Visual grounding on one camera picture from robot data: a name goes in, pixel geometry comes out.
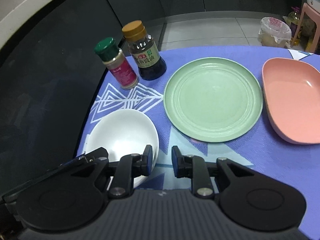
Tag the white bowl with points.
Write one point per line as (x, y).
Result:
(120, 132)

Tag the trash bin with plastic bag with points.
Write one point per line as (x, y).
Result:
(273, 33)

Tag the green-capped spice jar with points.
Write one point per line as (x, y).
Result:
(122, 72)

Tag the purple printed tablecloth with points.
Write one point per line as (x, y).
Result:
(225, 155)

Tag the white kitchen countertop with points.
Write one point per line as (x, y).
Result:
(15, 12)

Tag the brown-capped soy sauce bottle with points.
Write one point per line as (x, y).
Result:
(147, 60)

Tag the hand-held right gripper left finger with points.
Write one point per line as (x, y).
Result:
(149, 160)

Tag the pink plastic stool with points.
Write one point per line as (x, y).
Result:
(306, 10)

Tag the yellow cooking oil bottle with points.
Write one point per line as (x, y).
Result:
(295, 20)

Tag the pink plastic plate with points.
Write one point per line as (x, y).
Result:
(292, 100)

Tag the green plate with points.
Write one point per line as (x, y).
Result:
(212, 97)

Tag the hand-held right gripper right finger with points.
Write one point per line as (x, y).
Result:
(175, 160)

